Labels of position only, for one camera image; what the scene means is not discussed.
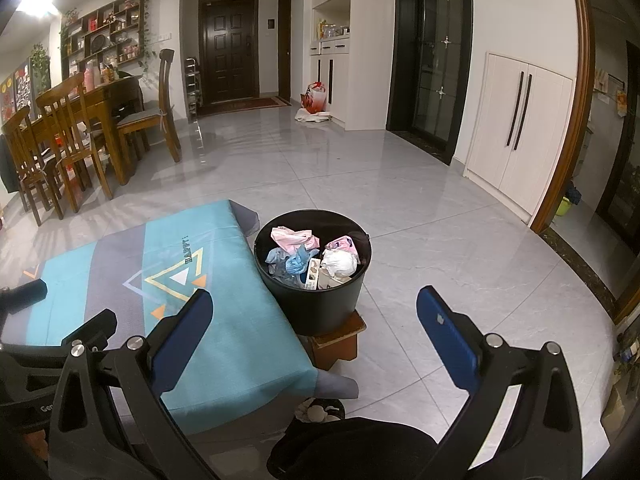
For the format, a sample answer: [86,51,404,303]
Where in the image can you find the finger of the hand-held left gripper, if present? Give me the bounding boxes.
[0,309,118,366]
[0,279,48,317]

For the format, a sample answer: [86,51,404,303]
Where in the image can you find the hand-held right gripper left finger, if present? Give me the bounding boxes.
[47,288,221,480]

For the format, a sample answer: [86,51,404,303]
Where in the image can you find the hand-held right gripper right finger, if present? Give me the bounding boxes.
[416,285,598,480]

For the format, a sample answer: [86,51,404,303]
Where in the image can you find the black plastic bucket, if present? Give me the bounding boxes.
[253,208,373,337]

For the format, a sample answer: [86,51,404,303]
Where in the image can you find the white plastic bag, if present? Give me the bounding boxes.
[320,249,361,281]

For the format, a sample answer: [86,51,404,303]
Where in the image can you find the blue plastic bag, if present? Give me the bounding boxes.
[265,246,321,278]

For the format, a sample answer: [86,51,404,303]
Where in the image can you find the pale pink wrapper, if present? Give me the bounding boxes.
[324,236,357,257]

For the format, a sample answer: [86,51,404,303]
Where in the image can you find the pink plastic bag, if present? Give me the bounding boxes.
[270,226,321,253]

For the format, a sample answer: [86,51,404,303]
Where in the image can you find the black bag with trash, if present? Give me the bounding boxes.
[267,417,441,480]

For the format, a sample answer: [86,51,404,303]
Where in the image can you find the blue grey printed tablecloth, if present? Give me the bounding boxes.
[0,199,358,436]

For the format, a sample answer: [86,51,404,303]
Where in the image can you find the small wooden stool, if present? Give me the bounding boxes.
[299,311,367,372]

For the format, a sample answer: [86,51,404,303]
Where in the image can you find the dark hanging jacket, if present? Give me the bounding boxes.
[0,135,18,195]

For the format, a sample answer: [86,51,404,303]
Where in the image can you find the black white plush slipper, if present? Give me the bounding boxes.
[294,397,347,423]

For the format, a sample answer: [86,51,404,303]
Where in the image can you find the wooden slat-back chair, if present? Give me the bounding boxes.
[2,105,66,226]
[36,72,113,213]

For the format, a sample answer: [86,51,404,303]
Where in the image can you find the photo board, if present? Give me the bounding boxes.
[12,64,35,111]

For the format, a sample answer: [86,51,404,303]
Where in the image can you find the wooden dining table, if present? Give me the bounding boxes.
[20,80,146,186]

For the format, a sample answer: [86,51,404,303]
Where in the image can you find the dark cloth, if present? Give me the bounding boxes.
[111,77,146,113]

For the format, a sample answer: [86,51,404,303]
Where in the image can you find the white closet doors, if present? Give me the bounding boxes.
[465,52,575,223]

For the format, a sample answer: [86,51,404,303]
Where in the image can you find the hanging ivy plant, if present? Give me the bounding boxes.
[30,42,53,93]

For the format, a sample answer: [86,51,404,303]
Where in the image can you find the patterned door mat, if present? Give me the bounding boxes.
[202,96,292,113]

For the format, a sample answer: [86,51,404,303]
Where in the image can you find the metal shoe rack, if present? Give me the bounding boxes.
[185,57,203,121]

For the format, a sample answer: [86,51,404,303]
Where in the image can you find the wooden chair with grey cushion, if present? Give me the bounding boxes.
[116,48,182,163]

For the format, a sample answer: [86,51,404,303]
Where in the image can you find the white cloth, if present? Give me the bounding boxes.
[294,108,333,125]

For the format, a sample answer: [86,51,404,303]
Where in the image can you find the red gift bag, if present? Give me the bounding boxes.
[300,81,328,115]

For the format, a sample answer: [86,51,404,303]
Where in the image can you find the black glass door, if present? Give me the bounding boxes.
[386,0,473,166]

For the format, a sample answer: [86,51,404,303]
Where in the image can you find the dark panelled entry door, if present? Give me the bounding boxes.
[198,0,260,106]

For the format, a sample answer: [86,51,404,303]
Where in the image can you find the tall white cabinet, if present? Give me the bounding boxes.
[310,0,396,131]

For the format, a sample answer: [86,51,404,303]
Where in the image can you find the narrow dark door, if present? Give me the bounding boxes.
[277,0,292,103]

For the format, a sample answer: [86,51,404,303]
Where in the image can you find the row of jars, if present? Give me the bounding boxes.
[317,19,351,40]

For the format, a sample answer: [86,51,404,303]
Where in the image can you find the red yellow wall poster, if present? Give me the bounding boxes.
[0,77,15,121]

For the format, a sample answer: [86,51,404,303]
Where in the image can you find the dark wooden wall shelf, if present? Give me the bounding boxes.
[60,0,147,68]

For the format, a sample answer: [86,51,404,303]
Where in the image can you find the wooden door frame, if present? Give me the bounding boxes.
[530,0,596,235]

